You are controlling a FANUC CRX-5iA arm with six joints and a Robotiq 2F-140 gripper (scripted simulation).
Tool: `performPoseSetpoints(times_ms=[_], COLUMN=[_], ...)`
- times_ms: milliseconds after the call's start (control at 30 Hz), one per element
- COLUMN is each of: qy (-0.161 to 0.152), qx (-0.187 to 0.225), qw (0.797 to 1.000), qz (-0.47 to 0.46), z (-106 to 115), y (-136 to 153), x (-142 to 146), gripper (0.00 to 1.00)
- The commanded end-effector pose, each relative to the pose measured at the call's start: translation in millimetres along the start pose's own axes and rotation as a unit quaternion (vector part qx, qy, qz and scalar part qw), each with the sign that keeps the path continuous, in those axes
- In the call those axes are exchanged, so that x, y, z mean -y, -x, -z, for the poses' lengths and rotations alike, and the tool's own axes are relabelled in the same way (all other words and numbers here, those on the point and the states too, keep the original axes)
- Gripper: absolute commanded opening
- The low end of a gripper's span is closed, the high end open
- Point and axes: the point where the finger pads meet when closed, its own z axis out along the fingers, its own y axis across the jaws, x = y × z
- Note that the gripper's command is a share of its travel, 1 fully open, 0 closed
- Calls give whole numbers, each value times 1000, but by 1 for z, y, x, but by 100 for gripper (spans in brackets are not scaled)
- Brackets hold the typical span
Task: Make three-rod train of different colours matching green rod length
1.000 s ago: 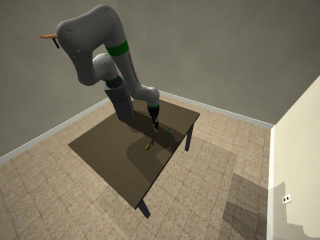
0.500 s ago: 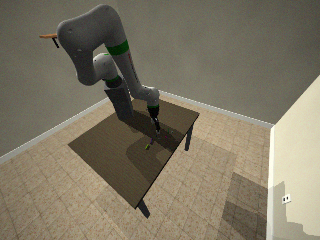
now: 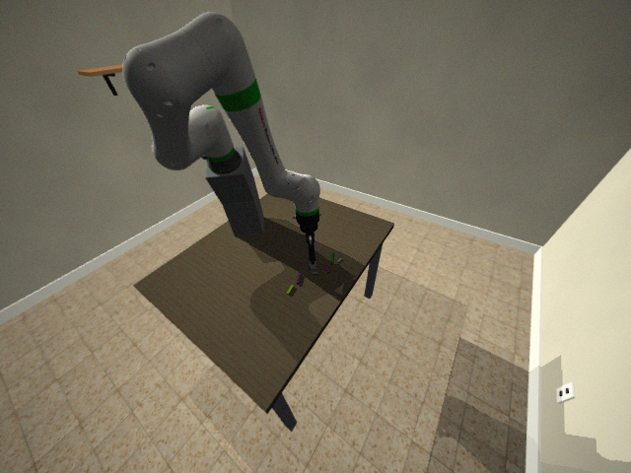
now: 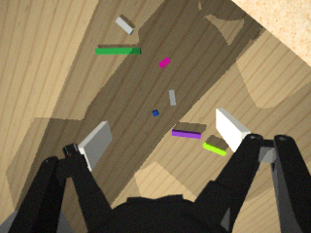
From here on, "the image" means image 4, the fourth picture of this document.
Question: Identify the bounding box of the grey rod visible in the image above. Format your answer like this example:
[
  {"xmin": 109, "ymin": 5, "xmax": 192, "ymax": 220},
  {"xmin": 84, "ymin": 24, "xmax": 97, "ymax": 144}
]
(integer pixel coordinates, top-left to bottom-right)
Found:
[
  {"xmin": 116, "ymin": 17, "xmax": 134, "ymax": 35},
  {"xmin": 168, "ymin": 88, "xmax": 176, "ymax": 106}
]

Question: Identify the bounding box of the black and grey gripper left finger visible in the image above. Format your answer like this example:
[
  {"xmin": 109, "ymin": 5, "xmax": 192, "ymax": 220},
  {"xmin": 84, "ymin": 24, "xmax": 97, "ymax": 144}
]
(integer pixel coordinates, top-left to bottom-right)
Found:
[{"xmin": 8, "ymin": 121, "xmax": 126, "ymax": 233}]

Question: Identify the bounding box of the purple rod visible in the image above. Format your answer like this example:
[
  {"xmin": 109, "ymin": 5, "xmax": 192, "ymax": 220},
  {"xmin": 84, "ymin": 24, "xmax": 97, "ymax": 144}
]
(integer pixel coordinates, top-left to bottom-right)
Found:
[{"xmin": 172, "ymin": 129, "xmax": 201, "ymax": 139}]

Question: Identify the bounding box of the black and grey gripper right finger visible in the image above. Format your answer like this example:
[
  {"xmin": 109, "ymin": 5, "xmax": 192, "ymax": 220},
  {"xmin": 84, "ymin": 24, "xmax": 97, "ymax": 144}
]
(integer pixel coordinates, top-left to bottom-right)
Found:
[{"xmin": 167, "ymin": 108, "xmax": 311, "ymax": 233}]

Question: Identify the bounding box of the small magenta block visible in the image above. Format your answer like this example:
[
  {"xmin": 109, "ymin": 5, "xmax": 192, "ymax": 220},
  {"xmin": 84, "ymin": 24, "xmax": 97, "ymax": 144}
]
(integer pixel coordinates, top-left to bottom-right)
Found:
[{"xmin": 158, "ymin": 57, "xmax": 171, "ymax": 69}]

